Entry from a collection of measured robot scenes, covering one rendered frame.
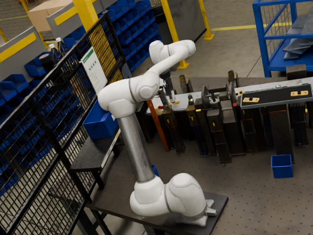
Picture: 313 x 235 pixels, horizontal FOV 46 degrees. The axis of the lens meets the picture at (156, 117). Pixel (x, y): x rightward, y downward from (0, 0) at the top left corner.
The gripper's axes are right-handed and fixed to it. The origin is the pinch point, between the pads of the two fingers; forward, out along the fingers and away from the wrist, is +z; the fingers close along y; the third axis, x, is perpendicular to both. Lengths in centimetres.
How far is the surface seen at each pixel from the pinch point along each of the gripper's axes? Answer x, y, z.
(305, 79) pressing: -86, 5, 4
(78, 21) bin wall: 134, 148, -24
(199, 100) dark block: -24.4, -20.9, -7.3
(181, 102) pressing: -6.1, -1.4, 4.8
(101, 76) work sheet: 55, 15, -17
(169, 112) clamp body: -2.5, -19.0, -0.2
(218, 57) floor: 16, 267, 105
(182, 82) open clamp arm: -5.5, 15.3, -1.8
